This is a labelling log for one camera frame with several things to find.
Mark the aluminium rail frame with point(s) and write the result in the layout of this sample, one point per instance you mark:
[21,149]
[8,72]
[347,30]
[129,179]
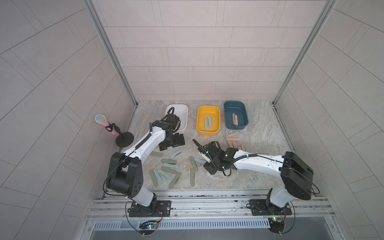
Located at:
[223,204]

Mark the pink toy microphone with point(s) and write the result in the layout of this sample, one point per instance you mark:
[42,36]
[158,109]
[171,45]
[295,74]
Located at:
[102,120]

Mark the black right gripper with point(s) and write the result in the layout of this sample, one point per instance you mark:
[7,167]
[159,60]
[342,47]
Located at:
[207,167]

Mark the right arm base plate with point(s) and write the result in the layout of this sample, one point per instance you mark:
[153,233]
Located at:
[260,208]

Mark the yellow storage box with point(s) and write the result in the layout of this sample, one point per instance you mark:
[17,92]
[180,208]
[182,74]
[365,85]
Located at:
[203,113]

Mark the circuit board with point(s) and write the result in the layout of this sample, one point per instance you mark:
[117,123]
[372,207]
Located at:
[277,225]
[149,225]

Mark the left circuit board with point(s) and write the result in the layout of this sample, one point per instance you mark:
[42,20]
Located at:
[149,225]

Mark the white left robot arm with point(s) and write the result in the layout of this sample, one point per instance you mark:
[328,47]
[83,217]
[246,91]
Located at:
[125,175]

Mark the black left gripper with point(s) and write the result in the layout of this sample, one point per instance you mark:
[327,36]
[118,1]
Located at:
[179,142]

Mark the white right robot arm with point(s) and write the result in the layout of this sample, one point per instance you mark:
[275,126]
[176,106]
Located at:
[296,176]

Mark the dark teal storage box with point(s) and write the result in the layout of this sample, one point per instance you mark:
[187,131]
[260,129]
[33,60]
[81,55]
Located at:
[239,109]

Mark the right circuit board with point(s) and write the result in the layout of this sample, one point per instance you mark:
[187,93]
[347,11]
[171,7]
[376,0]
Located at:
[277,225]

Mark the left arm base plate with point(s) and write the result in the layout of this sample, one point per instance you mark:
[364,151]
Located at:
[154,210]

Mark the black microphone stand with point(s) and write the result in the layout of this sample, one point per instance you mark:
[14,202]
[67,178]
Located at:
[123,139]

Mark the white storage box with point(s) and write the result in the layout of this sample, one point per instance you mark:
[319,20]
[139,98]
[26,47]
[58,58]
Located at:
[182,112]

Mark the olive folding knife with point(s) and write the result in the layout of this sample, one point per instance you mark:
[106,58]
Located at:
[153,178]
[174,180]
[169,161]
[193,163]
[158,154]
[192,177]
[169,170]

